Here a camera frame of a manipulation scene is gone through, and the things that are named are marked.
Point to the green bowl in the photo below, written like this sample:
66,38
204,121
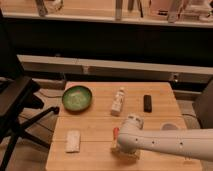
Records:
77,98

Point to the black rectangular block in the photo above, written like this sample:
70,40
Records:
147,103

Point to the translucent plastic cup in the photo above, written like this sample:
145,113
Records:
168,126

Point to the yellowish gripper tool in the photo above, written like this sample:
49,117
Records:
120,153

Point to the black office chair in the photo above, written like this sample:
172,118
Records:
16,93

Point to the white bottle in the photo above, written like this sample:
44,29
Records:
118,101

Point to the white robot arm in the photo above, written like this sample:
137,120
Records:
192,143

